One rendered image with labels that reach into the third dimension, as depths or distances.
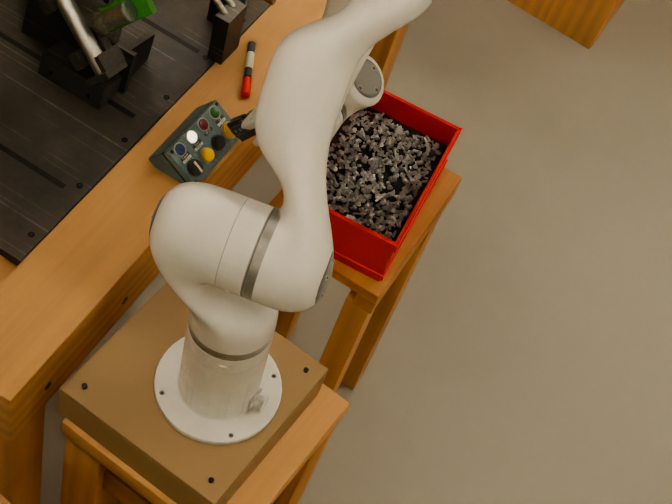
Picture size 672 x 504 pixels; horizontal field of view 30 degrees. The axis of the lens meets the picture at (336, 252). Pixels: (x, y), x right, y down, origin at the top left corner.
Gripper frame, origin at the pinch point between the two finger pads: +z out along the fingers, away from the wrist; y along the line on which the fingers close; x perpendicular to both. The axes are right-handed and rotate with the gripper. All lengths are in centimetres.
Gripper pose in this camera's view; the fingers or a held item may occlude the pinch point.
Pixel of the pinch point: (241, 126)
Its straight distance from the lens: 211.5
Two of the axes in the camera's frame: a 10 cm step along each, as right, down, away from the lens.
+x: -5.7, -7.4, -3.5
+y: 4.9, -6.5, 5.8
